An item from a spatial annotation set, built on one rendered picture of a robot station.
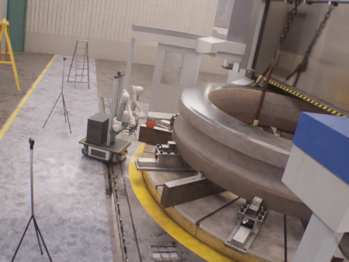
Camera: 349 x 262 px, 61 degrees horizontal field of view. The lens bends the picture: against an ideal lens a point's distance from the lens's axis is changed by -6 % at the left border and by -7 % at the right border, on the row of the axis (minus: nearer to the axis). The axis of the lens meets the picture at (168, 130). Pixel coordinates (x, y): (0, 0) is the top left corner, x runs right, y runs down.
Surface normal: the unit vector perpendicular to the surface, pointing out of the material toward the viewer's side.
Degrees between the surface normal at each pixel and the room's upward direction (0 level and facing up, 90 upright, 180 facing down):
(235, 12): 90
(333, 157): 90
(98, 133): 90
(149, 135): 90
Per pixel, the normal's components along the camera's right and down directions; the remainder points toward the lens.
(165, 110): 0.23, 0.37
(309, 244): -0.96, -0.07
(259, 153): -0.57, 0.19
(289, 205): -0.36, 0.26
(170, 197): 0.59, 0.37
